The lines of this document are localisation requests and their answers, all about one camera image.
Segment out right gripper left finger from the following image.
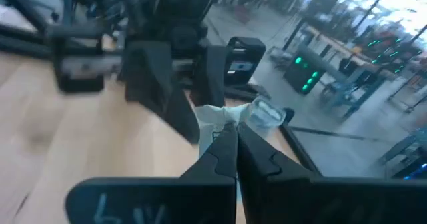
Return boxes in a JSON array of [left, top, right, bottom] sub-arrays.
[[65, 123, 239, 224]]

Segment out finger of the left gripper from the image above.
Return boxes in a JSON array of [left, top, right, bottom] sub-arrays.
[[189, 45, 228, 107], [125, 41, 201, 144]]

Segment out grey workbench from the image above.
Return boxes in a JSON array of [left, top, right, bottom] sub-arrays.
[[320, 63, 388, 118]]

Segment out black box green lights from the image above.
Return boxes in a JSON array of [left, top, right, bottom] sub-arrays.
[[283, 45, 326, 95]]

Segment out pale Stevia sweetener packet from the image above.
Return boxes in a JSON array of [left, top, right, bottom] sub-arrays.
[[194, 103, 252, 158]]

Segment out clear plastic container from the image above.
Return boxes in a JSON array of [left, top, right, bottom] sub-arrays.
[[245, 96, 288, 131]]

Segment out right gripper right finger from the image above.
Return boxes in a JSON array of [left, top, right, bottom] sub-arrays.
[[237, 121, 427, 224]]

